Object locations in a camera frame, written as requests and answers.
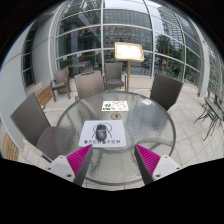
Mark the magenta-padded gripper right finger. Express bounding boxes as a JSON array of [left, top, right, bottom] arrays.
[[134, 143, 183, 186]]

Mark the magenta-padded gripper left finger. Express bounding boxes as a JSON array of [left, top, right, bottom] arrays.
[[45, 143, 94, 187]]

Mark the black computer mouse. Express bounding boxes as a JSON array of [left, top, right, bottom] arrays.
[[94, 123, 108, 142]]

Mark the grey wicker chair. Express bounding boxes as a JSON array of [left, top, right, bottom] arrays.
[[149, 72, 185, 113], [49, 66, 72, 103], [73, 71, 106, 101], [9, 92, 63, 163], [103, 62, 128, 92]]

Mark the colourful picture menu card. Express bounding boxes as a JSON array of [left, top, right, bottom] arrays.
[[101, 100, 129, 112]]

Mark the wooden slat bench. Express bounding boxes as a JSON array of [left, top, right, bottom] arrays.
[[34, 85, 54, 107], [1, 133, 20, 163]]

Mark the green metal folding furniture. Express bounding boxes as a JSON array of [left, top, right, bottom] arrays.
[[194, 96, 224, 141]]

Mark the gold-framed menu stand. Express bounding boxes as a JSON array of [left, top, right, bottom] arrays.
[[113, 41, 145, 93]]

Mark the small brass ring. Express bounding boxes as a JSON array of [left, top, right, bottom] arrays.
[[110, 112, 123, 121]]

